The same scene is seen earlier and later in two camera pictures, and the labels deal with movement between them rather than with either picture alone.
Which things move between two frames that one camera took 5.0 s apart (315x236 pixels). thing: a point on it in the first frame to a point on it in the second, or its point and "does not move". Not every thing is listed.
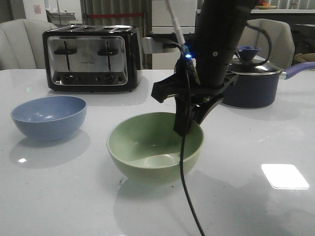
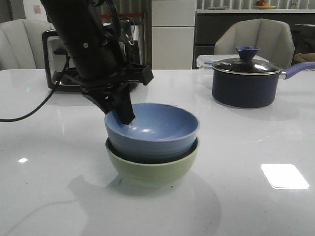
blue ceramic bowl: [50, 118] to [160, 132]
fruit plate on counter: [264, 5] does not move
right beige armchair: [282, 45] does not move
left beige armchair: [21, 44] does not move
